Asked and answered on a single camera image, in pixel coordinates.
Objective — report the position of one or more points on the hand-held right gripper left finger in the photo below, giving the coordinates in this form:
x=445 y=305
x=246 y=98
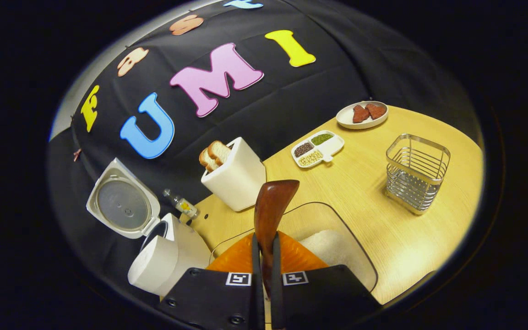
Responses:
x=213 y=302

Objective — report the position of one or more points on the white divided bean dish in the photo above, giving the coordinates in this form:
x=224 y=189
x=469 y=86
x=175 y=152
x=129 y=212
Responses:
x=332 y=145

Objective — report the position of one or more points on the red meat slice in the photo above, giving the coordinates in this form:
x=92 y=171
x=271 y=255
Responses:
x=376 y=110
x=360 y=113

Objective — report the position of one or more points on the white rice cooker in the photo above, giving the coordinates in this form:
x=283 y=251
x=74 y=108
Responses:
x=163 y=266

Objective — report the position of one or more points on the brown wooden spoon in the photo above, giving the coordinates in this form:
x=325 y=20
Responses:
x=270 y=206

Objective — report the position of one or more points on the white rice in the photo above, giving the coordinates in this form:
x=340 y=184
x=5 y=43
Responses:
x=332 y=247

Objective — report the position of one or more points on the white toaster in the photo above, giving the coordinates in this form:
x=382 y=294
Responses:
x=241 y=183

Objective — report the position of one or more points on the small glass bottle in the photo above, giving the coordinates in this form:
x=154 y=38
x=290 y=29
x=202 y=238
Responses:
x=182 y=205

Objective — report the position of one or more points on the black backdrop cloth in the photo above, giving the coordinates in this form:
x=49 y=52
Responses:
x=264 y=105

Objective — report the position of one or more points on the clear plastic rice container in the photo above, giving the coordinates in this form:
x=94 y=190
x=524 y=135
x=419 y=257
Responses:
x=309 y=216

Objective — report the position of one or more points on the white round plate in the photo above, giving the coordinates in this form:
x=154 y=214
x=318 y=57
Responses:
x=344 y=120

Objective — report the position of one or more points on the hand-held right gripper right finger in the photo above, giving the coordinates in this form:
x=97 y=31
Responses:
x=323 y=302

